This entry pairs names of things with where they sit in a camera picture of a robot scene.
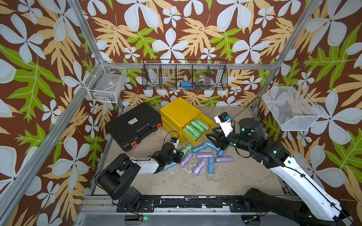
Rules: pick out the white wire basket left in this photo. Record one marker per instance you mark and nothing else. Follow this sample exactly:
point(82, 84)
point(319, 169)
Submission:
point(105, 83)

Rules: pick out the clear jar in basket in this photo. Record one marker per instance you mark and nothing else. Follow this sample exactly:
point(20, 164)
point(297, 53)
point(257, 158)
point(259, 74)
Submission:
point(201, 81)

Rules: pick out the black tool case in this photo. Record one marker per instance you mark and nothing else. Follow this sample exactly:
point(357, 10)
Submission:
point(130, 128)

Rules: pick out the blue trash bag roll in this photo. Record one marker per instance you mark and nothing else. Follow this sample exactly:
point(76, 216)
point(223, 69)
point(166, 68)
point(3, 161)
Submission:
point(221, 153)
point(199, 148)
point(169, 166)
point(211, 166)
point(212, 145)

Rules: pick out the black wire basket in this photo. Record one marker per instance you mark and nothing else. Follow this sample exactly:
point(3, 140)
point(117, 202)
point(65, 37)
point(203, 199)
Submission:
point(169, 74)

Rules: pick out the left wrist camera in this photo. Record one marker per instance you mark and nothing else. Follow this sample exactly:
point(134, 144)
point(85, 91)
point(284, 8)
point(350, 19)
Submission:
point(175, 142)

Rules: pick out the yellow top drawer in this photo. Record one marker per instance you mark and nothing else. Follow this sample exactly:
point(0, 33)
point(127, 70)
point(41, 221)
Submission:
point(204, 118)

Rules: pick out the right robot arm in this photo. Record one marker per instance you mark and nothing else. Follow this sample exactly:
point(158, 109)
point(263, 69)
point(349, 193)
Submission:
point(316, 208)

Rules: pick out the aluminium frame post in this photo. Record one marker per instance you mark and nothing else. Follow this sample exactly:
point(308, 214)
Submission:
point(297, 30)

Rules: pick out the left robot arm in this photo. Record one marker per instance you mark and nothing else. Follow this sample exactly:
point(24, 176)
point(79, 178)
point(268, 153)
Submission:
point(116, 179)

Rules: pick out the white mesh basket right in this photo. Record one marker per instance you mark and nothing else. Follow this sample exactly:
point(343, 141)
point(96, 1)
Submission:
point(292, 107)

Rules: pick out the blue object in basket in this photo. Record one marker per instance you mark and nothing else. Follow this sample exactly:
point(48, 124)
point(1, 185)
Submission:
point(186, 85)

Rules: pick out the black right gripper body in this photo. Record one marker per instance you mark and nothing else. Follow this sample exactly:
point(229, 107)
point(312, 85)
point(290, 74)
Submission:
point(225, 141)

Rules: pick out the yellow plastic drawer cabinet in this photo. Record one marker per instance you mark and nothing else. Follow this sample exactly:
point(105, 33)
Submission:
point(177, 115)

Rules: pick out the green trash bag roll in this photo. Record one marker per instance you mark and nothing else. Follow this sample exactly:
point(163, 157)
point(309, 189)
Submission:
point(203, 124)
point(186, 149)
point(197, 126)
point(193, 131)
point(190, 134)

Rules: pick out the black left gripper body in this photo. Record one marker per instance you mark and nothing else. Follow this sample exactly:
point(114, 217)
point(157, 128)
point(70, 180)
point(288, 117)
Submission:
point(174, 157)

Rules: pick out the purple trash bag roll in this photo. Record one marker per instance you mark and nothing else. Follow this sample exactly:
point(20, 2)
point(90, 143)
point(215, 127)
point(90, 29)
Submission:
point(185, 160)
point(204, 155)
point(197, 169)
point(224, 159)

